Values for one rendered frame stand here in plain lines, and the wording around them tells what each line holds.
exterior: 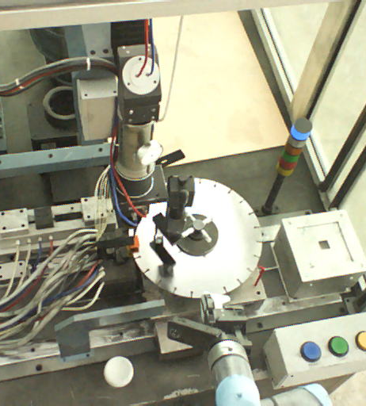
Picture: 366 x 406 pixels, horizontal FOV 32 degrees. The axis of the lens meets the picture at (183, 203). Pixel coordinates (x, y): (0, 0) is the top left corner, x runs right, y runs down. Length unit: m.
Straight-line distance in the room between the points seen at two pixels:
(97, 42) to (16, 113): 0.93
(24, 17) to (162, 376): 1.28
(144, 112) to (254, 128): 1.00
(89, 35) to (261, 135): 0.99
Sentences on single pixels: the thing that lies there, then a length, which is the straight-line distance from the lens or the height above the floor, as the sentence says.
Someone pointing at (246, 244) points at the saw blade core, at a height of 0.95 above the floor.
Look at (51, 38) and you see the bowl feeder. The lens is 1.89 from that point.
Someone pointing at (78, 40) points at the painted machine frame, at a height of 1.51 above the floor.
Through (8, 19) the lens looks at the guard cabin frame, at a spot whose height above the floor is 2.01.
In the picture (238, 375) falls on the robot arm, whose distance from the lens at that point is 1.19.
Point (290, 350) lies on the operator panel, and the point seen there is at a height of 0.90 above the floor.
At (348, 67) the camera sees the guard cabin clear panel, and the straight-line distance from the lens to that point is 1.75.
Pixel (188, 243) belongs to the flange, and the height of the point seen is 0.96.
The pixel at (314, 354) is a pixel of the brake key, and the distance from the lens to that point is 1.56.
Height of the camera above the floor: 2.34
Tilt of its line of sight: 59 degrees down
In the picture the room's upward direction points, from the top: 11 degrees clockwise
